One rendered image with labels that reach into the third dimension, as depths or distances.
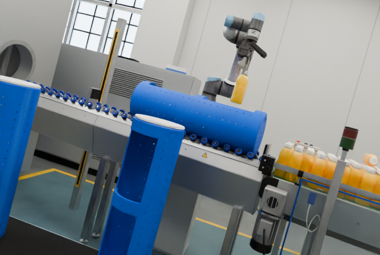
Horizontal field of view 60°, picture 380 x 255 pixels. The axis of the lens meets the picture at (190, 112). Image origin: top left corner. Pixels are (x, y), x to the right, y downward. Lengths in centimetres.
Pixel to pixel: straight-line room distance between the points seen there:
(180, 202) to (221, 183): 63
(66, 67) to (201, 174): 269
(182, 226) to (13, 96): 150
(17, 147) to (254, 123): 133
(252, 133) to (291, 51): 316
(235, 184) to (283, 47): 327
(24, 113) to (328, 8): 428
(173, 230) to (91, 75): 222
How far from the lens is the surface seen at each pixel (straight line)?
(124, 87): 394
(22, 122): 199
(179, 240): 268
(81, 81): 419
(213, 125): 201
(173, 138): 167
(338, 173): 171
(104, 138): 237
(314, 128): 496
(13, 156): 204
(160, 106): 214
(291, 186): 187
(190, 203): 258
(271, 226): 175
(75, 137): 255
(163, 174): 171
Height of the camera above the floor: 119
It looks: 2 degrees down
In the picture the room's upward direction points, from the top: 15 degrees clockwise
